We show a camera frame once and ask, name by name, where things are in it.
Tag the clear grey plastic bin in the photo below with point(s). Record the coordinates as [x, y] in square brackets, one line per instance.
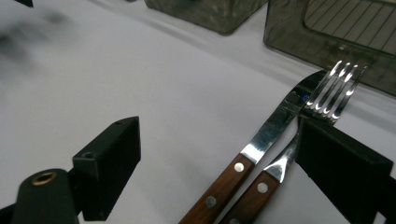
[211, 14]
[299, 40]

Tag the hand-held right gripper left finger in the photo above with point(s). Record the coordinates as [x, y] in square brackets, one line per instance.
[109, 168]

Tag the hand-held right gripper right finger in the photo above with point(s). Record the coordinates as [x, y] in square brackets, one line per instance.
[339, 168]

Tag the silver fork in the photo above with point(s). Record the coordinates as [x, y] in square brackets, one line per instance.
[274, 127]

